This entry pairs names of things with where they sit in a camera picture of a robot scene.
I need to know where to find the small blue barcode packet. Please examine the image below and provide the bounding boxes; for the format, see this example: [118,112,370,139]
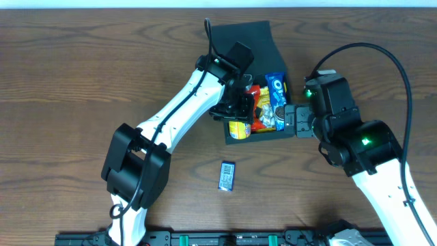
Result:
[218,162,236,191]

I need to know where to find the blue Oreo cookie pack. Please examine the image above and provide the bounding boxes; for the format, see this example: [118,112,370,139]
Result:
[265,72,287,131]

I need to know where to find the red candy bag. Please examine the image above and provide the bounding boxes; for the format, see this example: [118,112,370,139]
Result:
[246,85,266,133]

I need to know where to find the yellow candy tube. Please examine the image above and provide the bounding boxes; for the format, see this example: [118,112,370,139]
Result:
[228,121,251,140]

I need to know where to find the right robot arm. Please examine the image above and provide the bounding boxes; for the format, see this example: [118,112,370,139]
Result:
[285,70,436,245]

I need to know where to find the left black cable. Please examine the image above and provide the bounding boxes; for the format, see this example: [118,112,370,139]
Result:
[109,17,214,246]

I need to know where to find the right black cable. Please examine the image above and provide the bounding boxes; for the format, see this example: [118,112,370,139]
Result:
[309,42,434,246]

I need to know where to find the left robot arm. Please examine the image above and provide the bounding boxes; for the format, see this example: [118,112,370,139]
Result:
[101,42,254,245]

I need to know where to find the dark green box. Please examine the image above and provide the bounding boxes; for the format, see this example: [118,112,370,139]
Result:
[208,20,296,146]

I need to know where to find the black cable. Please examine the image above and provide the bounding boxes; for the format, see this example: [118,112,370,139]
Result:
[109,17,214,246]
[309,42,434,246]

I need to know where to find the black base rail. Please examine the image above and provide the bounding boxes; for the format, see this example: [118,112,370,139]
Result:
[54,230,347,246]

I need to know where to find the yellow candy bag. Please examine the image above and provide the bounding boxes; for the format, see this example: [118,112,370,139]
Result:
[255,87,276,131]

